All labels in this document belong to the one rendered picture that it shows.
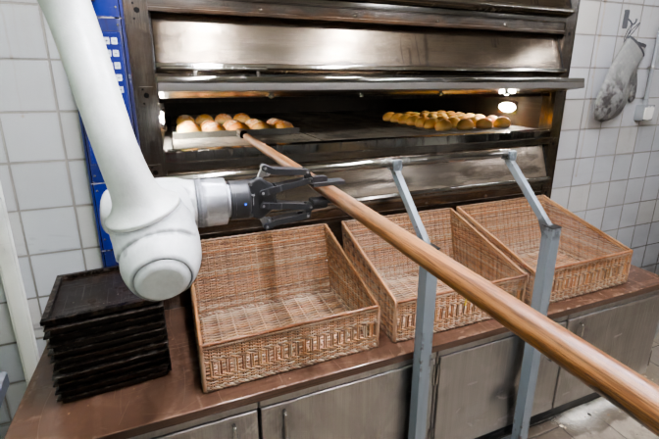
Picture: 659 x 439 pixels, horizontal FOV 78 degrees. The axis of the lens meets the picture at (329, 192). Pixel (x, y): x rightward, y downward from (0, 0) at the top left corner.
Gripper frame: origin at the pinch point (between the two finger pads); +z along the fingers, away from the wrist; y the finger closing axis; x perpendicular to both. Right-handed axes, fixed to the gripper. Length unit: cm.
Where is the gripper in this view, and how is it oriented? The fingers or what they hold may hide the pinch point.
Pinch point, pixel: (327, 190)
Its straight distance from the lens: 84.1
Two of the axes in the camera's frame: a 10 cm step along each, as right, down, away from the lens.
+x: 3.7, 2.4, -9.0
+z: 9.3, -0.9, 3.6
